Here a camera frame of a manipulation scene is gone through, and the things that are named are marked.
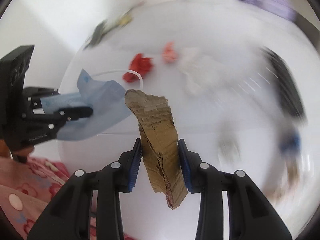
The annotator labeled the white tissue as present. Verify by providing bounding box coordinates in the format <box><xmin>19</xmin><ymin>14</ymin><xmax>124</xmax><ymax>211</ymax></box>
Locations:
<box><xmin>178</xmin><ymin>48</ymin><xmax>226</xmax><ymax>96</ymax></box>

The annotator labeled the yellow binder clip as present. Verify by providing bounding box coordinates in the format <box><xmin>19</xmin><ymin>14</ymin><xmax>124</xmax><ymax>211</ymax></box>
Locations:
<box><xmin>117</xmin><ymin>13</ymin><xmax>133</xmax><ymax>27</ymax></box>

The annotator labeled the blue face mask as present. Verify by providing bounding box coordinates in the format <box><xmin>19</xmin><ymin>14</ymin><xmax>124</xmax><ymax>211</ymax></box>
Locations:
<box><xmin>40</xmin><ymin>69</ymin><xmax>131</xmax><ymax>141</ymax></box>

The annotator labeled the pink crumpled paper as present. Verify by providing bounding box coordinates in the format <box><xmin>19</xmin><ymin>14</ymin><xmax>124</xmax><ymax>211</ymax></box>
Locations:
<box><xmin>162</xmin><ymin>42</ymin><xmax>178</xmax><ymax>64</ymax></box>

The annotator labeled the small crumpled white paper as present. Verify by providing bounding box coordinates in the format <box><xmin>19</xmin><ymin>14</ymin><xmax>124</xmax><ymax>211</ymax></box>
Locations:
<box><xmin>217</xmin><ymin>122</ymin><xmax>241</xmax><ymax>163</ymax></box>

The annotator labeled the black smartphone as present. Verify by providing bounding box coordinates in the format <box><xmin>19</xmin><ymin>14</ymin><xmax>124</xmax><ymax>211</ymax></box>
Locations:
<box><xmin>84</xmin><ymin>21</ymin><xmax>107</xmax><ymax>49</ymax></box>

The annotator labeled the left hand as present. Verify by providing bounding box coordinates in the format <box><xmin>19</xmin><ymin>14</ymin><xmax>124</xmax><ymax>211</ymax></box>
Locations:
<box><xmin>0</xmin><ymin>139</ymin><xmax>35</xmax><ymax>163</ymax></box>

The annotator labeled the red paper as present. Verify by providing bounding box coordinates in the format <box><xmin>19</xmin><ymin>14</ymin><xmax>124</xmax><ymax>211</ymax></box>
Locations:
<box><xmin>123</xmin><ymin>53</ymin><xmax>154</xmax><ymax>83</ymax></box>

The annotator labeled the small blue box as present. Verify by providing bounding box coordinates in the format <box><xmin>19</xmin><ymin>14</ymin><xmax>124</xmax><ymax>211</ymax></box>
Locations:
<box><xmin>279</xmin><ymin>130</ymin><xmax>301</xmax><ymax>156</ymax></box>

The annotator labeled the snack bag with nuts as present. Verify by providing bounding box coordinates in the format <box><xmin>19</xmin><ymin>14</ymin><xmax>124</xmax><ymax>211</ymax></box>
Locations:
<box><xmin>265</xmin><ymin>155</ymin><xmax>302</xmax><ymax>203</ymax></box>

